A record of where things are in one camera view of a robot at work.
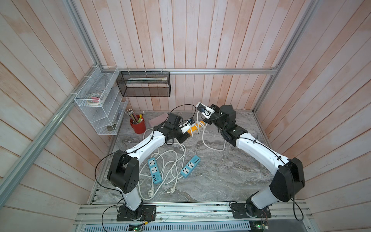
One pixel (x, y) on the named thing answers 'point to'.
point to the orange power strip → (194, 127)
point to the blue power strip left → (154, 170)
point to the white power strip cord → (202, 135)
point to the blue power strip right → (187, 170)
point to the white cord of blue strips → (151, 193)
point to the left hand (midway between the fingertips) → (186, 135)
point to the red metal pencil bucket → (138, 128)
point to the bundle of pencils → (135, 120)
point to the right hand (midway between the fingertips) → (204, 104)
